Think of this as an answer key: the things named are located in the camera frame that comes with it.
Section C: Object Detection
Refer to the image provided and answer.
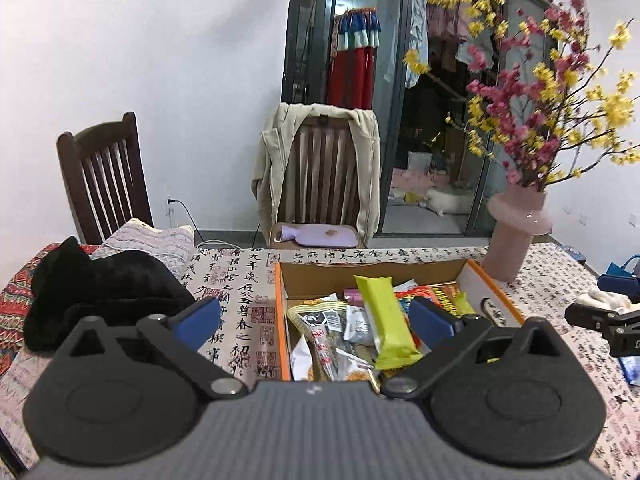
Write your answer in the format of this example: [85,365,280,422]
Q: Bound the pink vase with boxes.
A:
[481,189,553,283]

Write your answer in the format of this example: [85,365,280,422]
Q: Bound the dark wooden chair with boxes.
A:
[56,111,155,246]

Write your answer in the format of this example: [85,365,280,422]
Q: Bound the black fleece garment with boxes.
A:
[22,236,197,352]

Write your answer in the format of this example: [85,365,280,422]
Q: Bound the purple hot water bottle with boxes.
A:
[274,224,360,248]

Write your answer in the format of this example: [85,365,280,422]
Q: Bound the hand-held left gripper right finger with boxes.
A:
[380,296,577,402]

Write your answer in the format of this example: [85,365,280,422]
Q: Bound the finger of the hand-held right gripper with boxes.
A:
[565,302,632,333]
[597,272,640,305]

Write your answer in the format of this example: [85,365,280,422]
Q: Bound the black power cable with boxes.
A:
[171,199,206,244]

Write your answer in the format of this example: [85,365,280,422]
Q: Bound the pale striped patterned cloth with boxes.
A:
[0,217,197,461]

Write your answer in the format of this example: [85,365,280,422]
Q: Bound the pale hanging laundry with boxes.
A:
[405,0,501,88]

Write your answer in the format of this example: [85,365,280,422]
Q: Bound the red zigzag patterned cloth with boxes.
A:
[0,242,101,376]

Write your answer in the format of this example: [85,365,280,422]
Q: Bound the long green snack packet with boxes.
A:
[354,274,423,372]

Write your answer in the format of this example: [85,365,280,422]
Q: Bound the red hanging garment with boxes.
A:
[326,6,382,111]

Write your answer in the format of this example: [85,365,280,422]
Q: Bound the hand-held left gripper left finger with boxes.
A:
[50,296,249,402]

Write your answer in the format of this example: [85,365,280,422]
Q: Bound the brown slatted wooden chair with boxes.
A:
[270,115,371,251]

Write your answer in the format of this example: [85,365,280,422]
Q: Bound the pile of snack packets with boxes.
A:
[286,275,476,382]

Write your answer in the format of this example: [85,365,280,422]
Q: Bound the yellow and pink blossom branches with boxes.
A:
[402,0,640,193]

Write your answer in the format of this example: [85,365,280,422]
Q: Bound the chair with beige jacket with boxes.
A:
[250,102,382,248]

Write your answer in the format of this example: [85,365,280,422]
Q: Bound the orange cardboard box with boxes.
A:
[274,258,526,382]

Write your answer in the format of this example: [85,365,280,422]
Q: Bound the white gloves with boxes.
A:
[575,284,633,317]

